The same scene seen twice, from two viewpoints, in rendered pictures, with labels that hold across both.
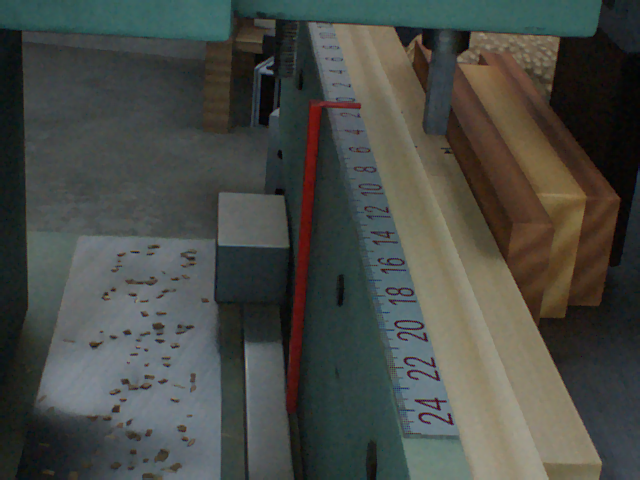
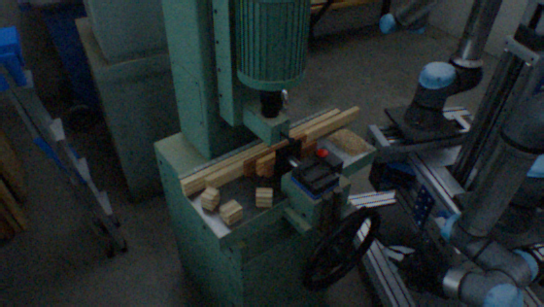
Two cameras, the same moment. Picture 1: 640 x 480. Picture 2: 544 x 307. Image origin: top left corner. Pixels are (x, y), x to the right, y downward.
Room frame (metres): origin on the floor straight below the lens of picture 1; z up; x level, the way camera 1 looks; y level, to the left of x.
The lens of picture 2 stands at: (0.00, -0.80, 1.70)
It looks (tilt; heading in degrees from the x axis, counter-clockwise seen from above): 41 degrees down; 58
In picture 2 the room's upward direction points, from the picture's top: 1 degrees clockwise
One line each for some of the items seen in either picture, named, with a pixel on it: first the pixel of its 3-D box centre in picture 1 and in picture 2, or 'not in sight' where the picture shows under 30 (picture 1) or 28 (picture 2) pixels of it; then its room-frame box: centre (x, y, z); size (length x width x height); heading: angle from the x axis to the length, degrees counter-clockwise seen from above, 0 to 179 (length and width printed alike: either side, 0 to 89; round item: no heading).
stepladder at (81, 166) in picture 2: not in sight; (62, 162); (-0.11, 0.69, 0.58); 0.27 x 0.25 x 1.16; 178
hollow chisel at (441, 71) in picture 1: (441, 72); not in sight; (0.48, -0.04, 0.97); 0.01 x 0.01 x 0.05; 6
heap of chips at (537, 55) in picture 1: (501, 51); (349, 139); (0.75, -0.10, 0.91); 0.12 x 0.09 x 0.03; 96
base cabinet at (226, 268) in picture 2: not in sight; (248, 240); (0.46, 0.08, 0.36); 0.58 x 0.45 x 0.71; 96
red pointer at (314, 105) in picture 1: (321, 264); not in sight; (0.47, 0.00, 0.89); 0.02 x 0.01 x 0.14; 96
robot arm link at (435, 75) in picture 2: not in sight; (435, 84); (1.18, -0.07, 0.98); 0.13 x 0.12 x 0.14; 177
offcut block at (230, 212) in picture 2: not in sight; (231, 212); (0.28, -0.19, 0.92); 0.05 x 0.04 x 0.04; 10
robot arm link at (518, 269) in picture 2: not in sight; (505, 268); (0.76, -0.67, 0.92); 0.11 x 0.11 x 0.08; 4
